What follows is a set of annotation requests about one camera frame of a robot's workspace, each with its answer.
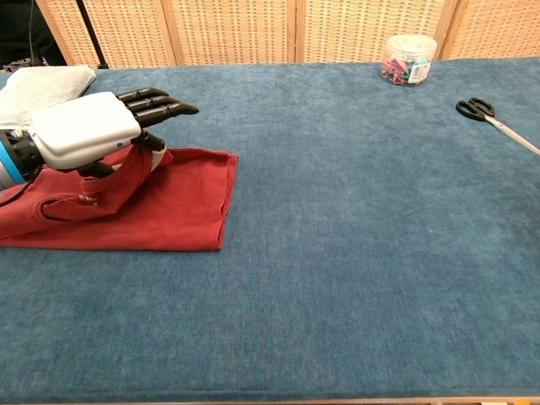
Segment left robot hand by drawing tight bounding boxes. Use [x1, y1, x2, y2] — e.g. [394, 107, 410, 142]
[29, 87, 200, 178]

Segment red t-shirt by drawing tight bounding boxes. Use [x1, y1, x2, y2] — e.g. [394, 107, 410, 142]
[0, 145, 240, 252]

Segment white frosted zip bag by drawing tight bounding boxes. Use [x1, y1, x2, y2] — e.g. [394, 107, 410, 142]
[0, 65, 97, 127]

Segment woven wooden folding screen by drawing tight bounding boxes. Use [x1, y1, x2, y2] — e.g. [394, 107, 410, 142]
[35, 0, 540, 68]

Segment blue table cover cloth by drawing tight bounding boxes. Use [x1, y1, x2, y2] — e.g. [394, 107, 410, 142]
[0, 57, 540, 404]

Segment clear jar of binder clips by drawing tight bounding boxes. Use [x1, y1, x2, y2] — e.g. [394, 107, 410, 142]
[379, 34, 439, 89]

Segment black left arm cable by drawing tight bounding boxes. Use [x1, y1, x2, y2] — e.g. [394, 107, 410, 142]
[0, 168, 43, 208]

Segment black-handled scissors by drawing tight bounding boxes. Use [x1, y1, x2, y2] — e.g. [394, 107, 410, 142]
[455, 97, 540, 156]

